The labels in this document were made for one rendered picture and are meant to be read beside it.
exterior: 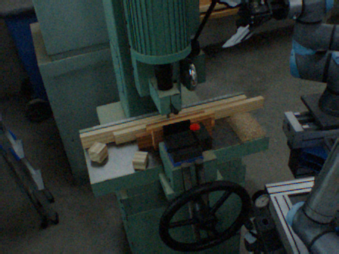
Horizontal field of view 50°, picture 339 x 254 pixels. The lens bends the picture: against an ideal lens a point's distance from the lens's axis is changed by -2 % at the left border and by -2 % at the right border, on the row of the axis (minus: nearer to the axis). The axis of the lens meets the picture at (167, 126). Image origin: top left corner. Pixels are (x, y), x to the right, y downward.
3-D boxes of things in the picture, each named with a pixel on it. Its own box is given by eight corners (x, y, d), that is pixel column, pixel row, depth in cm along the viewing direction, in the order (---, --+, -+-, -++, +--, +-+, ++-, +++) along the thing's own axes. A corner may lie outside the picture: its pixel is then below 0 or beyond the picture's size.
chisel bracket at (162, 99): (161, 119, 120) (159, 97, 115) (150, 98, 131) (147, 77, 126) (183, 114, 121) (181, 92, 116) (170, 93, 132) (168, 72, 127)
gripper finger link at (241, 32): (227, 38, 94) (247, 14, 96) (220, 48, 99) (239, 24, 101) (236, 47, 94) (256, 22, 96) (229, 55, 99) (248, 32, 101)
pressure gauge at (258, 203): (253, 212, 134) (255, 197, 129) (249, 205, 137) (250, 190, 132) (269, 208, 135) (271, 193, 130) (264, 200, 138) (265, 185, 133)
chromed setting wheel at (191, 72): (191, 98, 133) (190, 68, 126) (180, 82, 143) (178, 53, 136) (199, 97, 134) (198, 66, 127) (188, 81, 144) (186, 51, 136)
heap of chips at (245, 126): (242, 141, 121) (243, 132, 119) (225, 119, 132) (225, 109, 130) (266, 134, 123) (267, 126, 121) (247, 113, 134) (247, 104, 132)
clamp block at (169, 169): (172, 193, 110) (170, 171, 104) (160, 164, 120) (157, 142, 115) (219, 179, 113) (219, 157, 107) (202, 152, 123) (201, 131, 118)
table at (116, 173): (98, 221, 107) (94, 207, 104) (85, 156, 131) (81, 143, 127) (283, 167, 119) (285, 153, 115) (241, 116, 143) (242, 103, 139)
